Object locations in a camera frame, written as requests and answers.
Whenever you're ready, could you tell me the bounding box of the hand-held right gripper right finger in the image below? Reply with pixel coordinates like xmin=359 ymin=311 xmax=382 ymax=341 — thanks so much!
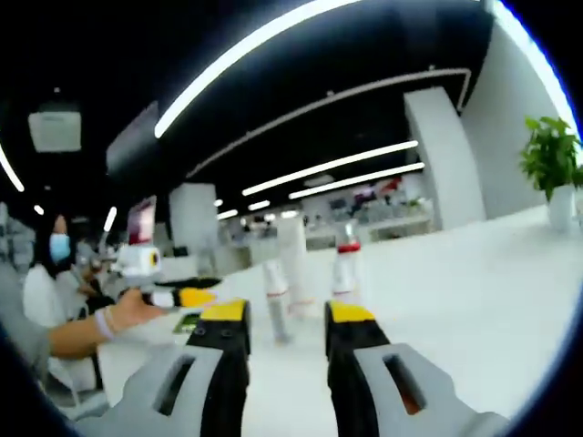
xmin=323 ymin=300 xmax=462 ymax=437

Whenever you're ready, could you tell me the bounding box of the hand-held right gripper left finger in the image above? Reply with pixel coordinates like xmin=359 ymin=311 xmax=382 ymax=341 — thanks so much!
xmin=108 ymin=298 xmax=252 ymax=437

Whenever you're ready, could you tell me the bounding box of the green skincare sachet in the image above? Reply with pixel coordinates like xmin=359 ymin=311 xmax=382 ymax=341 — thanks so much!
xmin=174 ymin=310 xmax=204 ymax=336

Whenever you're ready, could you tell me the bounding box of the white skincare bottle clear cap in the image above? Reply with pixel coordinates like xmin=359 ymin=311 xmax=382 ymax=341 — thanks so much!
xmin=331 ymin=219 xmax=364 ymax=302

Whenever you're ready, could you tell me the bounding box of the white skincare tube red band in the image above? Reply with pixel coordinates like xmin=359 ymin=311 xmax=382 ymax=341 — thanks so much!
xmin=276 ymin=218 xmax=316 ymax=319

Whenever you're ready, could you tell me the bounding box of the person's left hand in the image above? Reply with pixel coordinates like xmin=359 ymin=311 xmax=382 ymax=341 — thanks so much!
xmin=110 ymin=290 xmax=175 ymax=330

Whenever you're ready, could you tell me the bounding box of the computer monitor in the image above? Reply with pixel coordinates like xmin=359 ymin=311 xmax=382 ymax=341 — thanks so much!
xmin=127 ymin=195 xmax=159 ymax=248

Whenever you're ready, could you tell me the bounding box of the ceiling air conditioner unit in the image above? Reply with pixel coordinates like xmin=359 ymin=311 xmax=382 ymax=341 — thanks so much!
xmin=27 ymin=106 xmax=84 ymax=153

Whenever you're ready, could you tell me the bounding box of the straight ceiling light strip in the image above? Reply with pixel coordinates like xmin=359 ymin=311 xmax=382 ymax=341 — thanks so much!
xmin=241 ymin=139 xmax=420 ymax=198
xmin=288 ymin=161 xmax=426 ymax=200

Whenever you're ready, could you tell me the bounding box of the long curved ceiling light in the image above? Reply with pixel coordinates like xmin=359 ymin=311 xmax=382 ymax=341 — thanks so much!
xmin=153 ymin=0 xmax=366 ymax=139

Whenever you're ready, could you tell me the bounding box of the potted green plant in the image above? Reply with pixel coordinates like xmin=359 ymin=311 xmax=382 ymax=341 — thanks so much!
xmin=518 ymin=115 xmax=583 ymax=232

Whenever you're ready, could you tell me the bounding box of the pale wrist bracelet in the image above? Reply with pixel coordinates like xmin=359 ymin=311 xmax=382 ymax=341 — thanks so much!
xmin=94 ymin=306 xmax=119 ymax=342

